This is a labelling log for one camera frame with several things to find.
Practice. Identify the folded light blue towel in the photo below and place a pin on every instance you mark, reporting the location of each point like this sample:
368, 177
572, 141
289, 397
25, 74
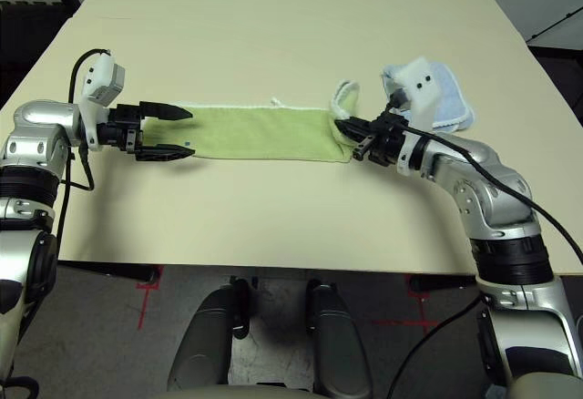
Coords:
455, 98

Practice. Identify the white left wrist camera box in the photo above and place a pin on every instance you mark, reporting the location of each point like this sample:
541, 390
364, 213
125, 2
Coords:
102, 80

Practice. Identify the small blue floor object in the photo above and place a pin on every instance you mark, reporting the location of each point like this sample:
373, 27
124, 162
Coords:
495, 392

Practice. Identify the black table foot bar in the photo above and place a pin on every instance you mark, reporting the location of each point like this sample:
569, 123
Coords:
114, 272
437, 282

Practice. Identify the green towel with white trim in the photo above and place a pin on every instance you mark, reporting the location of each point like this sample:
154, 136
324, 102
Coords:
264, 130

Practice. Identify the black metal frame furniture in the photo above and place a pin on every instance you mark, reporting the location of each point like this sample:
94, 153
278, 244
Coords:
565, 62

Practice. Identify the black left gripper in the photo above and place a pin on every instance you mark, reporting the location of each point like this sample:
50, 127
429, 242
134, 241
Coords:
123, 128

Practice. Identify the grey robot torso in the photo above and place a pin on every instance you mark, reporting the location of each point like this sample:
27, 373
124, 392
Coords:
228, 393

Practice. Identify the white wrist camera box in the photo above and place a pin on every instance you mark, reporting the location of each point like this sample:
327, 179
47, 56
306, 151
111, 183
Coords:
102, 80
423, 84

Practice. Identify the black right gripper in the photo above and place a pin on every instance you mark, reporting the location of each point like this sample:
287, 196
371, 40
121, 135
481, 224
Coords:
387, 139

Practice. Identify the dark grey right robot leg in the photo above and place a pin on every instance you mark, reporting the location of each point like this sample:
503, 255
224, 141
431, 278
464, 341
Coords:
337, 344

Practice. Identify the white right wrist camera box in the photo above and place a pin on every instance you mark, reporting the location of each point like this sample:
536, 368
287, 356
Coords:
423, 84

